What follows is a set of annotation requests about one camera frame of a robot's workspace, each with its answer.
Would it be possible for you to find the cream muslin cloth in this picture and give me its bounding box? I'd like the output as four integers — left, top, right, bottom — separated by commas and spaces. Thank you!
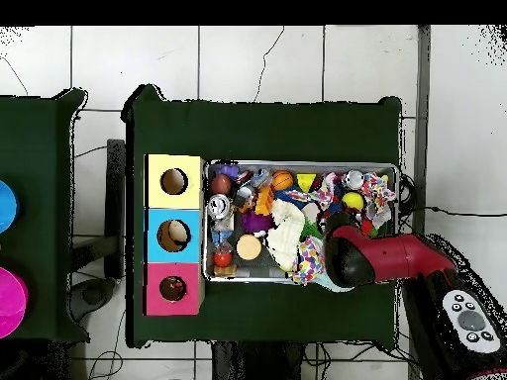
265, 198, 307, 272

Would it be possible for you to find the clear mesh bin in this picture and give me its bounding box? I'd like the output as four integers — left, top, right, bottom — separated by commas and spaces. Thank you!
202, 158, 400, 284

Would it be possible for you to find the wooden box with three holes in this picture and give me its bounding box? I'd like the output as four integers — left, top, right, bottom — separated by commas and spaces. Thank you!
142, 152, 206, 317

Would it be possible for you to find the purple spiky toy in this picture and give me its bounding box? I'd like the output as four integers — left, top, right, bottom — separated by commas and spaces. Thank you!
240, 210, 275, 235

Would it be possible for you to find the orange plastic block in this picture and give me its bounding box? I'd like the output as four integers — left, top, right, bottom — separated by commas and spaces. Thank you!
253, 184, 275, 217

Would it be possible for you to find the silver drink can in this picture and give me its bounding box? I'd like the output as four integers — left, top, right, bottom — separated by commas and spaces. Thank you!
207, 193, 234, 221

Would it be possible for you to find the orange basketball toy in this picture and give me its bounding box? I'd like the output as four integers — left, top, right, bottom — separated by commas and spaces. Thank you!
271, 169, 295, 192

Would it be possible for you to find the brown football toy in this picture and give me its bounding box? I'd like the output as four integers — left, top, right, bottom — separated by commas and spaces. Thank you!
210, 172, 233, 196

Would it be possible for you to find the dark green tablecloth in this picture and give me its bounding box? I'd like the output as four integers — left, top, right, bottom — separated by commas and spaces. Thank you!
120, 84, 403, 349
0, 88, 90, 343

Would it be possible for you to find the blue bowl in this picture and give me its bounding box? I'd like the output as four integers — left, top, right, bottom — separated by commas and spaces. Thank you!
0, 179, 20, 235

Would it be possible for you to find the magenta bowl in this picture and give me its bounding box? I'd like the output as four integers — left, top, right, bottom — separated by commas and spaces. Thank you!
0, 266, 29, 339

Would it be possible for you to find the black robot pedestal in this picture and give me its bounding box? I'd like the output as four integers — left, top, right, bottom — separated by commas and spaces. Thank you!
211, 340, 306, 380

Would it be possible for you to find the black cable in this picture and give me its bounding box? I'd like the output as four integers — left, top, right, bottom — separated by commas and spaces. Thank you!
397, 173, 507, 218

